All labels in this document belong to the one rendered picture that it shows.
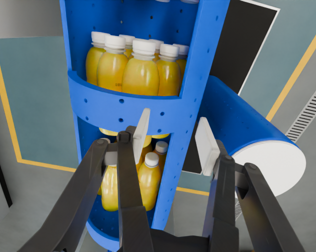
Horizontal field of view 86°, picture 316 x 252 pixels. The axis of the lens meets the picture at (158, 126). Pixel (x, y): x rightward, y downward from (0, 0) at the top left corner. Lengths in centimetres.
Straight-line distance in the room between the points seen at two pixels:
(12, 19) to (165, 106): 70
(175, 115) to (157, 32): 28
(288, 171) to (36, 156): 229
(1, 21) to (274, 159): 99
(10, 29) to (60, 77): 96
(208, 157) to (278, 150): 50
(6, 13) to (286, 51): 171
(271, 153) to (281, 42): 121
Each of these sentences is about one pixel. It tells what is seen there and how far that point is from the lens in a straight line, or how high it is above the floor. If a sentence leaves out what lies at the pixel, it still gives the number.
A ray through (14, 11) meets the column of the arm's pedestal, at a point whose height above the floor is 78.
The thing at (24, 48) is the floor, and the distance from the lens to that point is 186.
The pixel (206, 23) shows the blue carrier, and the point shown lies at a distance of 28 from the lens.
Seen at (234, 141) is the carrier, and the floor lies 99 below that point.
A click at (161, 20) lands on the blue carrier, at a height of 96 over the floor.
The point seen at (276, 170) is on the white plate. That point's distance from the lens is 71.
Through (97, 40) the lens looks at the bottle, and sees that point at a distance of 41.
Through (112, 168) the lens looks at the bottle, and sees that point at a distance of 48.
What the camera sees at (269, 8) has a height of 15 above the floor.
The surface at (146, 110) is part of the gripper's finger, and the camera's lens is 20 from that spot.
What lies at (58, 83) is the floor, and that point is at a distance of 178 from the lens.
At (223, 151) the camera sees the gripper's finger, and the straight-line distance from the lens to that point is 17.
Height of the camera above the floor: 147
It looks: 61 degrees down
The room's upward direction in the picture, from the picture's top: 177 degrees counter-clockwise
